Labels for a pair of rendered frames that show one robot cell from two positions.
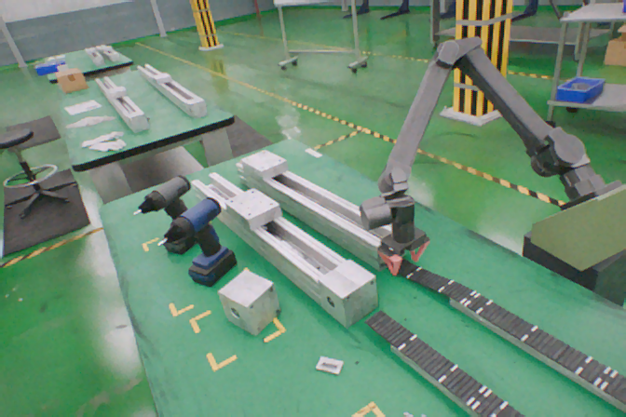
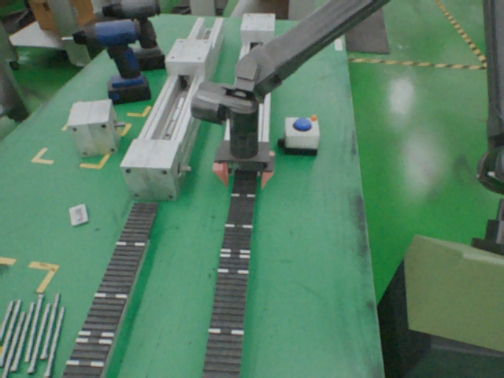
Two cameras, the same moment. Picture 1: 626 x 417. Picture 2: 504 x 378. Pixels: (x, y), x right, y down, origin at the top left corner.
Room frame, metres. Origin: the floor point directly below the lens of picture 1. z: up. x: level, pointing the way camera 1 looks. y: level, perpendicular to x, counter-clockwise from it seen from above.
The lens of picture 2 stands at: (0.40, -0.53, 1.31)
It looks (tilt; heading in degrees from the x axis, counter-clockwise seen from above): 44 degrees down; 35
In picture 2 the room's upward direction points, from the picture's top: straight up
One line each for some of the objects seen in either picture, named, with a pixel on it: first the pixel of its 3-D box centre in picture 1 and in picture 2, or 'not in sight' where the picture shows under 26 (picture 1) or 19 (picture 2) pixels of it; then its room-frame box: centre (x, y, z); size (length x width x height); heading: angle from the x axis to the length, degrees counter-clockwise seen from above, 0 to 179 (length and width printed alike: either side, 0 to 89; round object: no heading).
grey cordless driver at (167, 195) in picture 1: (170, 220); (133, 35); (1.12, 0.44, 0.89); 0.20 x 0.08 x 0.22; 144
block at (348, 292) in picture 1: (352, 290); (161, 170); (0.74, -0.06, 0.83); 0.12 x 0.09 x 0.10; 121
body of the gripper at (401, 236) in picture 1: (402, 230); (244, 142); (0.84, -0.21, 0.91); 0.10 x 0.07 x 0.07; 121
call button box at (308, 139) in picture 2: not in sight; (297, 135); (1.04, -0.23, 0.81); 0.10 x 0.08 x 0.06; 121
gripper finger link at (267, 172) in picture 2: (411, 248); (256, 170); (0.85, -0.23, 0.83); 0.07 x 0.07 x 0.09; 31
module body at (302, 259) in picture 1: (256, 224); (193, 76); (1.11, 0.18, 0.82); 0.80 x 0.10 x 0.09; 31
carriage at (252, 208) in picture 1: (253, 211); (190, 61); (1.11, 0.18, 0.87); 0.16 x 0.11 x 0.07; 31
